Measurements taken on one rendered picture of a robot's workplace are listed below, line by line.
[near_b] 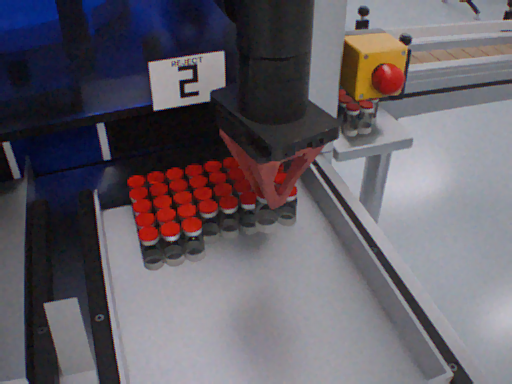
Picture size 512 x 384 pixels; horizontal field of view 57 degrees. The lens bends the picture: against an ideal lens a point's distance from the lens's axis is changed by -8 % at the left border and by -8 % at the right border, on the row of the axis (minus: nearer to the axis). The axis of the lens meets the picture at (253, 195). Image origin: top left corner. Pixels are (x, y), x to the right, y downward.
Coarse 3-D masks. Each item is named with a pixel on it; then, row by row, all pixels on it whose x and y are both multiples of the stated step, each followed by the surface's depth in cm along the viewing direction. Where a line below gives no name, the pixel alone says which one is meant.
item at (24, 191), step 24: (0, 192) 63; (24, 192) 57; (0, 216) 59; (24, 216) 54; (0, 240) 56; (24, 240) 51; (0, 264) 53; (24, 264) 48; (0, 288) 50; (24, 288) 46; (0, 312) 47; (24, 312) 44; (0, 336) 45; (24, 336) 42; (0, 360) 43; (24, 360) 40
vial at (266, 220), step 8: (256, 200) 47; (264, 200) 46; (256, 208) 47; (264, 208) 46; (256, 216) 48; (264, 216) 47; (272, 216) 47; (256, 224) 48; (264, 224) 48; (272, 224) 48; (264, 232) 48
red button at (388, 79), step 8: (392, 64) 61; (376, 72) 61; (384, 72) 60; (392, 72) 60; (400, 72) 61; (376, 80) 61; (384, 80) 61; (392, 80) 61; (400, 80) 61; (376, 88) 62; (384, 88) 61; (392, 88) 61; (400, 88) 62
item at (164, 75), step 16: (160, 64) 54; (176, 64) 54; (192, 64) 55; (208, 64) 55; (160, 80) 55; (176, 80) 55; (208, 80) 57; (224, 80) 57; (160, 96) 56; (176, 96) 57; (192, 96) 57; (208, 96) 58
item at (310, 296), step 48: (96, 192) 57; (240, 240) 56; (288, 240) 56; (336, 240) 56; (144, 288) 51; (192, 288) 51; (240, 288) 51; (288, 288) 51; (336, 288) 51; (384, 288) 48; (144, 336) 46; (192, 336) 46; (240, 336) 46; (288, 336) 46; (336, 336) 46; (384, 336) 46
